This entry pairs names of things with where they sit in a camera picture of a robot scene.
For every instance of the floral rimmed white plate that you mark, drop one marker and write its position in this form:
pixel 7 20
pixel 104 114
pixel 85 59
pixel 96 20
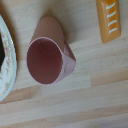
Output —
pixel 9 63

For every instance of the orange hot dog toy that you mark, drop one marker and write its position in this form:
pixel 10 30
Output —
pixel 108 20

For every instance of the pink paper cup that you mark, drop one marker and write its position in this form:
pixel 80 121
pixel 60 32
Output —
pixel 46 56

